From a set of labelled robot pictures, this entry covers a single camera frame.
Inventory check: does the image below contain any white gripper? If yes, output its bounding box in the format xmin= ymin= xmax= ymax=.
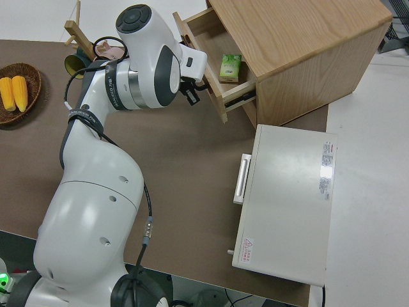
xmin=180 ymin=43 xmax=208 ymax=106

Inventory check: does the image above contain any wooden drawer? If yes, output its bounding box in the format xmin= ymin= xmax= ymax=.
xmin=173 ymin=8 xmax=258 ymax=124

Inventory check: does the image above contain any wooden drawer cabinet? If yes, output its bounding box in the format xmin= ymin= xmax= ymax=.
xmin=206 ymin=0 xmax=393 ymax=129

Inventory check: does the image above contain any green tea box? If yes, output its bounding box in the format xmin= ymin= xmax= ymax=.
xmin=219 ymin=53 xmax=243 ymax=84

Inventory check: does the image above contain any brown table mat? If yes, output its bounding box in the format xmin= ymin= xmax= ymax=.
xmin=0 ymin=38 xmax=330 ymax=307

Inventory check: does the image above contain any pink mug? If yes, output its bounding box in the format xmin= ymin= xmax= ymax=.
xmin=91 ymin=36 xmax=128 ymax=60

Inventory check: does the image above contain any teal mug yellow inside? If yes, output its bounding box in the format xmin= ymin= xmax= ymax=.
xmin=65 ymin=47 xmax=96 ymax=76

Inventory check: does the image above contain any wooden mug tree stand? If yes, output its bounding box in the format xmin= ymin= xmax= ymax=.
xmin=63 ymin=0 xmax=100 ymax=61

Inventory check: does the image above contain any white toaster oven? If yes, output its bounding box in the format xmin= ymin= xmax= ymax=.
xmin=227 ymin=123 xmax=339 ymax=287

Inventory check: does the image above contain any round wicker basket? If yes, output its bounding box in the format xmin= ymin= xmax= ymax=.
xmin=0 ymin=63 xmax=42 ymax=125

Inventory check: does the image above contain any yellow corn cob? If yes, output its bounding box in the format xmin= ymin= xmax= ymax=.
xmin=0 ymin=76 xmax=16 ymax=112
xmin=12 ymin=75 xmax=28 ymax=113

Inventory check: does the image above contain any black drawer slide rail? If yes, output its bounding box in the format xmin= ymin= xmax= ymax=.
xmin=223 ymin=91 xmax=256 ymax=108

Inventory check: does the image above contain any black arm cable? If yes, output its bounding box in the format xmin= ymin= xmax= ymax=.
xmin=62 ymin=59 xmax=170 ymax=307

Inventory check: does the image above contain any grey arm mount base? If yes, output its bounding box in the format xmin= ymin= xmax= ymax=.
xmin=172 ymin=281 xmax=224 ymax=307

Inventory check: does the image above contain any black metal frame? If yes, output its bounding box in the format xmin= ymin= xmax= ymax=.
xmin=378 ymin=0 xmax=409 ymax=54

